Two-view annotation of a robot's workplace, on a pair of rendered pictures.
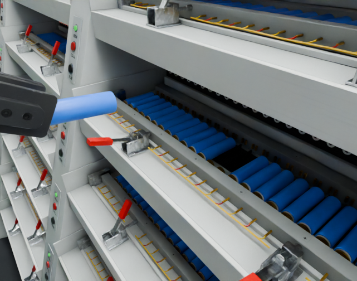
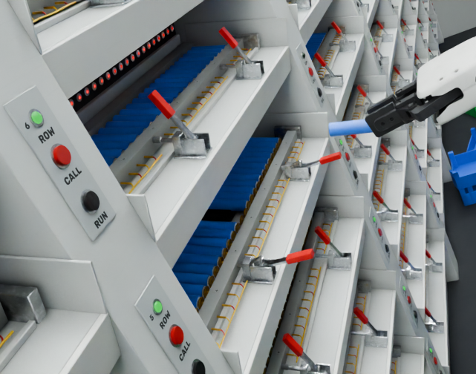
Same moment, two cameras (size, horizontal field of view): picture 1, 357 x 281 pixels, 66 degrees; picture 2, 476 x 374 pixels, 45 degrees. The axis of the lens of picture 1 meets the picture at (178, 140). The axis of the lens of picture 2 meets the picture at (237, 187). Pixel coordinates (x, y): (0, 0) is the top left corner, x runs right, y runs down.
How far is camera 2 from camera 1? 92 cm
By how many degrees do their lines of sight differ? 97
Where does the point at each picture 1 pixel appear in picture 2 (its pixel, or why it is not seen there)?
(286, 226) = (274, 170)
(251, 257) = (299, 185)
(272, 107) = (261, 113)
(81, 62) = (198, 323)
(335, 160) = not seen: hidden behind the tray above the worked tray
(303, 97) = (263, 94)
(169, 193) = (290, 228)
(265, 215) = (274, 176)
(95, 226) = not seen: outside the picture
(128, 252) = (315, 359)
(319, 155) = not seen: hidden behind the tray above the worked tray
